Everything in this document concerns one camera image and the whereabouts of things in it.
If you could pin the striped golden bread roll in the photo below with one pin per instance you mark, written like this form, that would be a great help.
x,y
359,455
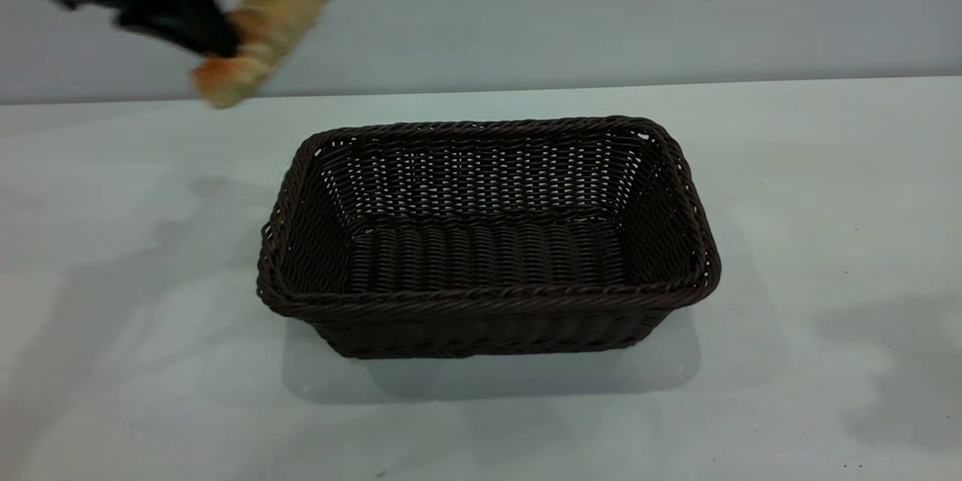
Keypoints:
x,y
270,30

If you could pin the black woven wicker basket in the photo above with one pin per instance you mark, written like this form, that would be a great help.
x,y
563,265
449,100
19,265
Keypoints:
x,y
488,248

